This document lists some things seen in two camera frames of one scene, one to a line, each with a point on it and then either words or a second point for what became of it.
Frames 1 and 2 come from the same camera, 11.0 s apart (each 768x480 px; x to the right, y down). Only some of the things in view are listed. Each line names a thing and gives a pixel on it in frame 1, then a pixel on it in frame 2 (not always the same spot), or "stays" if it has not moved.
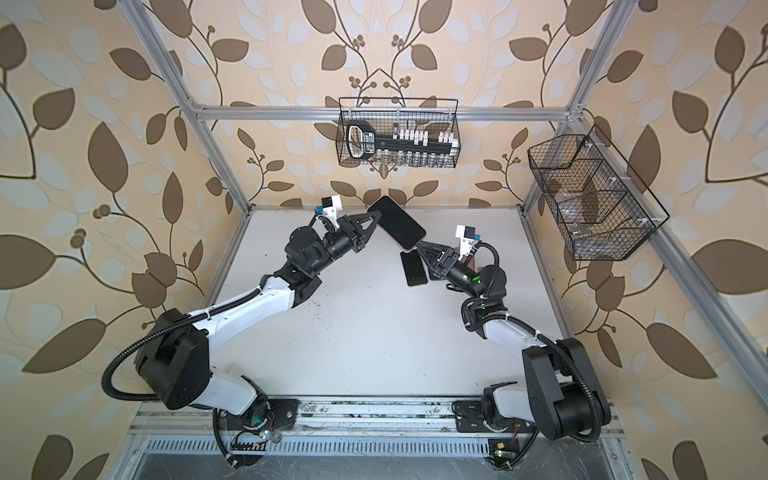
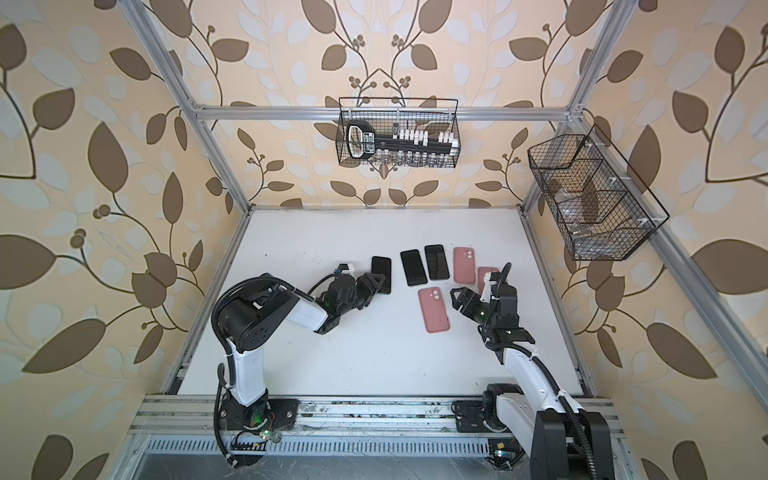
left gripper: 345,222 → 372,285
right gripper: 448,261 → 463,298
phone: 397,224 → 383,265
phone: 414,268 stays
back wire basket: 398,132 stays
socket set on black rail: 404,145 stays
